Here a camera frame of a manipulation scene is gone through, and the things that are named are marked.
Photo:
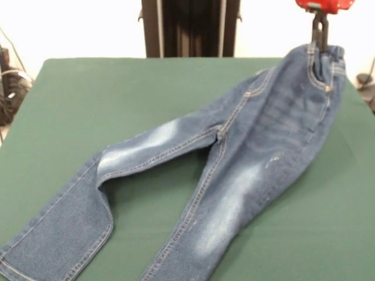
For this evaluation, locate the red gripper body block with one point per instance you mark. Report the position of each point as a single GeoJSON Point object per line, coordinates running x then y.
{"type": "Point", "coordinates": [325, 5]}

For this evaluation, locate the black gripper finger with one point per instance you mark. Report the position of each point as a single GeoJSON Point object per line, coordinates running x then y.
{"type": "Point", "coordinates": [324, 32]}
{"type": "Point", "coordinates": [315, 29]}

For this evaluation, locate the blue denim jeans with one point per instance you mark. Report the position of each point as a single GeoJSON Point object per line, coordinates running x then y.
{"type": "Point", "coordinates": [249, 146]}

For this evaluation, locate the black round plug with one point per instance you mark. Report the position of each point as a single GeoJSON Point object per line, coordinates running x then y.
{"type": "Point", "coordinates": [363, 78]}

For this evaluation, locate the black metal column stand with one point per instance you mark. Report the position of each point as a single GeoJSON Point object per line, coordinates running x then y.
{"type": "Point", "coordinates": [190, 29]}

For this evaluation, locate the dark green table cloth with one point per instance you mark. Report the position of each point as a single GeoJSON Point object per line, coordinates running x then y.
{"type": "Point", "coordinates": [146, 87]}

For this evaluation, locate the black upright power strip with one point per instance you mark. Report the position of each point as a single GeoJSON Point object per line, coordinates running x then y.
{"type": "Point", "coordinates": [4, 58]}

